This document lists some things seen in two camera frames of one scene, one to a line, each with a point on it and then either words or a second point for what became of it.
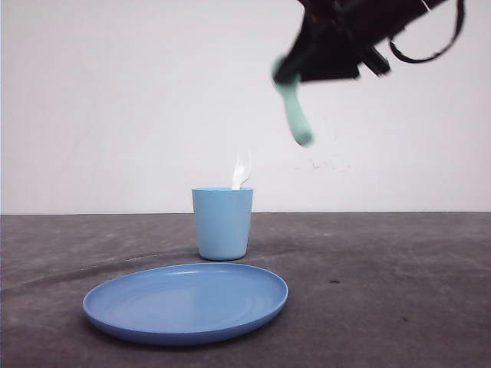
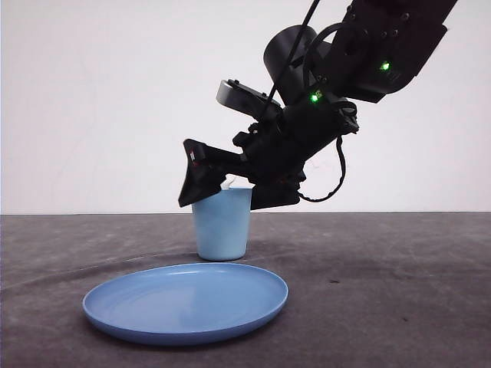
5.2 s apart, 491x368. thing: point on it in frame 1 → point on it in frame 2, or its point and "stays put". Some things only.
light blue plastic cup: x=222 y=216 stays put
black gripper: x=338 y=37 → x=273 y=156
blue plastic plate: x=183 y=303 stays put
